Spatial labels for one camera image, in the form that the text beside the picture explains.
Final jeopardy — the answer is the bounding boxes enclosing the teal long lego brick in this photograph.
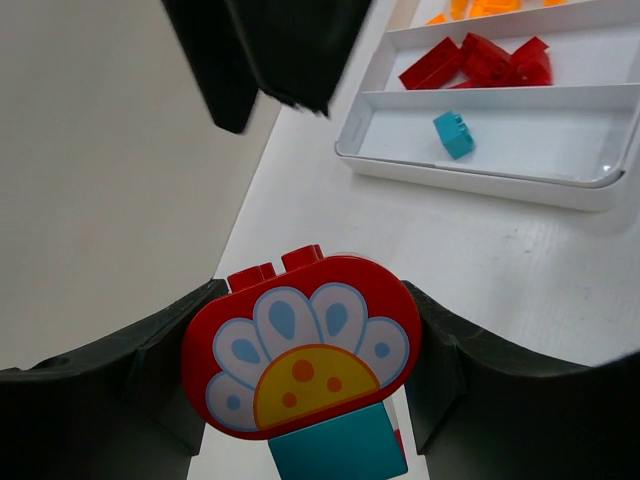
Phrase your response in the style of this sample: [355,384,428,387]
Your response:
[268,401,408,480]

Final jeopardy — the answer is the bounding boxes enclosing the white divided tray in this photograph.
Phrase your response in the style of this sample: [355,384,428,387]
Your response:
[335,1,639,212]

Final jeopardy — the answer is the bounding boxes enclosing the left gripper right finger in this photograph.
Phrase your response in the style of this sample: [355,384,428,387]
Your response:
[405,288,639,479]

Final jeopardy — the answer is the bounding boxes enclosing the red sloped lego block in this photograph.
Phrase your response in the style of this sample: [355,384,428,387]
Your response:
[399,33,515,90]

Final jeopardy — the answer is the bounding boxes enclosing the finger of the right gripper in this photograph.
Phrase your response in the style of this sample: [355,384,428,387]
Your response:
[162,0,372,134]

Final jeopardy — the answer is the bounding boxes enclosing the orange lego in tray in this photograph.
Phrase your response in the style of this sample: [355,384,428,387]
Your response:
[427,0,522,25]

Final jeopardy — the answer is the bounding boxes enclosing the red curved lego piece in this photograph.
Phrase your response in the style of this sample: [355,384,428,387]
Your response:
[451,80,474,89]

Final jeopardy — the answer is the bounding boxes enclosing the red flower lego block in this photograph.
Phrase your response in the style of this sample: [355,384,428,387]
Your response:
[181,245,421,440]

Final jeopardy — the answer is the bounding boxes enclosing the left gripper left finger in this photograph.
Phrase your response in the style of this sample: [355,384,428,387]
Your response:
[1,279,228,479]

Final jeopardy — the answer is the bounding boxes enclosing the red arch lego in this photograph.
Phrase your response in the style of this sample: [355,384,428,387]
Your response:
[510,36,553,86]

